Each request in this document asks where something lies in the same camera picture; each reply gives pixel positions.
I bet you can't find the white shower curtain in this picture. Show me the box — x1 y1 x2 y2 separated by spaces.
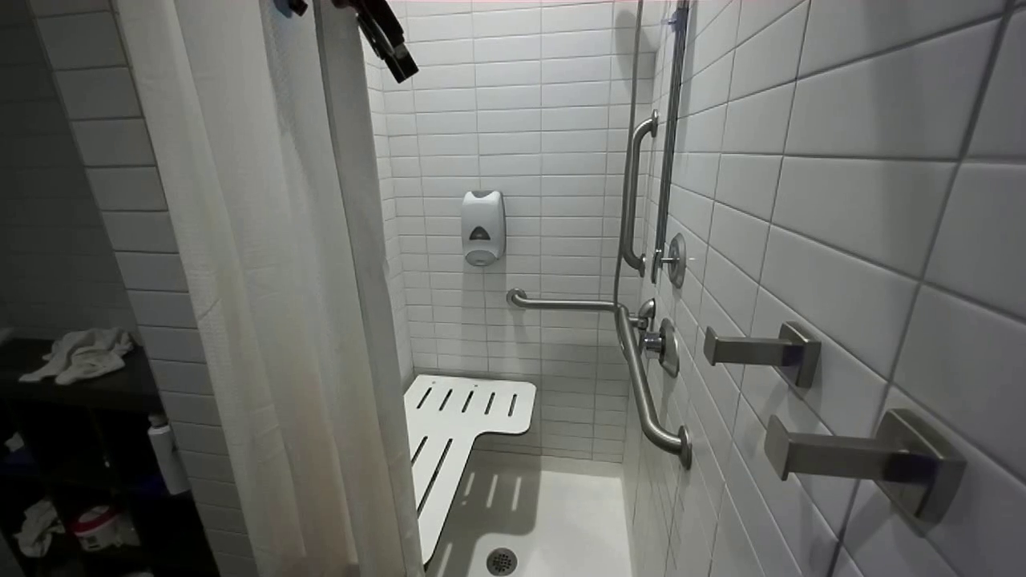
114 0 421 577

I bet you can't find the white soap dispenser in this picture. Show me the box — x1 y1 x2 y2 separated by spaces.
463 189 506 265

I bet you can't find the horizontal chrome grab bar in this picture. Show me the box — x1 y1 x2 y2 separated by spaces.
617 297 691 468

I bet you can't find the left square wall hook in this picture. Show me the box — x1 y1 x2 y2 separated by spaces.
701 319 820 390

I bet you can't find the chrome slide rail bar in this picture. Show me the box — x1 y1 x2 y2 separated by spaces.
648 0 689 281

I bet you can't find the back wall chrome grab bar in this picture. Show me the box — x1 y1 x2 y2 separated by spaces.
506 288 617 314

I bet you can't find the right square wall hook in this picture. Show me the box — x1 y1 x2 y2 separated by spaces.
764 409 968 533

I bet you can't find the white towel on shelf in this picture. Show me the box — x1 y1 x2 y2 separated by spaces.
22 326 132 385

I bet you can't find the white bottle on shelf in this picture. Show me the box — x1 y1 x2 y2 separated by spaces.
146 414 189 497

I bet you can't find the chrome hand shower hose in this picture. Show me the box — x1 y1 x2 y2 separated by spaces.
609 0 648 325

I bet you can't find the square wall hook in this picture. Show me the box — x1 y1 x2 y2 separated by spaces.
701 319 820 390
764 409 968 533

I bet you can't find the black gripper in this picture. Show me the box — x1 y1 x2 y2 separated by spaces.
273 0 418 84

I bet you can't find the round shower floor drain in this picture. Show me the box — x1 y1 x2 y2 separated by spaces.
488 549 517 577

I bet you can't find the white slatted shower seat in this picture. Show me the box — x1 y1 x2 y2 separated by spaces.
404 375 535 561

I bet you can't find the vertical chrome grab bar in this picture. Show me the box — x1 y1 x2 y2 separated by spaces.
619 113 658 273

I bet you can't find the oval chrome temperature valve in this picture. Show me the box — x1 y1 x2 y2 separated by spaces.
640 319 680 377

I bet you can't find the round chrome shower valve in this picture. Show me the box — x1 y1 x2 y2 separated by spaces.
661 233 689 288

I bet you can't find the dark shelving unit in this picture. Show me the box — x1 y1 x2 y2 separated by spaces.
0 340 217 577

